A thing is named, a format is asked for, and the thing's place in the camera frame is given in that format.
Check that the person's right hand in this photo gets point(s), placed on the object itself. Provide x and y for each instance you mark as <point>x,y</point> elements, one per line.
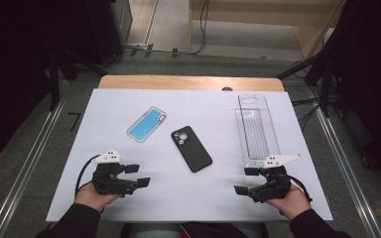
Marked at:
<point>294,204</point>

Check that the person's lap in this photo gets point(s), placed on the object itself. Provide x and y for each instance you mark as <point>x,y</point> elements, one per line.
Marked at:
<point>195,231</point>

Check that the translucent blue phone case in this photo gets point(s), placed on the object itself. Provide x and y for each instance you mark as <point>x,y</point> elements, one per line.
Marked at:
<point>146,125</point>

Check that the black stand legs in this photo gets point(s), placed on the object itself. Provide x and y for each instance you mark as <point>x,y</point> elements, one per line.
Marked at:
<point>54,82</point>
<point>324,76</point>

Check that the clear plastic rack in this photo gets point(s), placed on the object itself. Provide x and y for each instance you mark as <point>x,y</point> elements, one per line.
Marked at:
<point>257,132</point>

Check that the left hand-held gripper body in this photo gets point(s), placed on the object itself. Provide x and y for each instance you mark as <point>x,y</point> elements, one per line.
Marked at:
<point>107,183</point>

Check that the white board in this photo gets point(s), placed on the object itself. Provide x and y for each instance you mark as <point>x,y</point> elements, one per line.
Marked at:
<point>191,198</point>

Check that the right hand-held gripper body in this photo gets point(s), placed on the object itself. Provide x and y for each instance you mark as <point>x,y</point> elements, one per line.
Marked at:
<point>274,186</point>

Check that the dark round table grommet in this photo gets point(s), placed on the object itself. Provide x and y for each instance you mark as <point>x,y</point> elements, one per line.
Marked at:
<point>227,88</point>

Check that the light wooden platform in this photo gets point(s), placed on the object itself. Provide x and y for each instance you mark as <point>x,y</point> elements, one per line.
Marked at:
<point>261,11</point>

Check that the person's left hand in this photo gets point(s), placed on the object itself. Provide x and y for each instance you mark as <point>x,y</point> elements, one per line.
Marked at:
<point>91,199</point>

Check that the metal floor rail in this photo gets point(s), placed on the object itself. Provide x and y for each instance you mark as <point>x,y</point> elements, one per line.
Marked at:
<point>347,172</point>
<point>29,165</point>

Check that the black phone case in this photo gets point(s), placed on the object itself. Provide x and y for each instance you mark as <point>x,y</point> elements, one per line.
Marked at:
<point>191,150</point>

